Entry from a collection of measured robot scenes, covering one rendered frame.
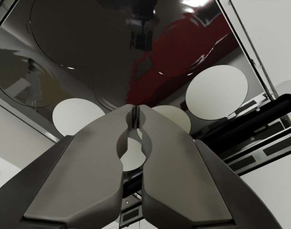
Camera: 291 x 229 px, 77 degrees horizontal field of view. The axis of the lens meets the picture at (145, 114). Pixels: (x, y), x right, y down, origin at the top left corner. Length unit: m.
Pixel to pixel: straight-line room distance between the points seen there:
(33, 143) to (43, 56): 0.18
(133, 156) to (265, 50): 0.33
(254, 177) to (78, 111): 0.31
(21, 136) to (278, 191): 0.43
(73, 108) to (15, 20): 0.14
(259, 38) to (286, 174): 0.23
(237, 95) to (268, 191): 0.15
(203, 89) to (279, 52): 0.18
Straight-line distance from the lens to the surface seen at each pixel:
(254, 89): 0.35
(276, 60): 0.44
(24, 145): 0.41
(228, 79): 0.32
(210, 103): 0.33
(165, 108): 0.32
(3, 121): 0.42
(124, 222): 0.46
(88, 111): 0.34
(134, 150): 0.38
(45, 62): 0.32
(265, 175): 0.34
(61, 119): 0.36
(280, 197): 0.32
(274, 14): 0.41
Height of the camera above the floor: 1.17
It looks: 57 degrees down
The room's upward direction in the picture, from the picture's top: 180 degrees counter-clockwise
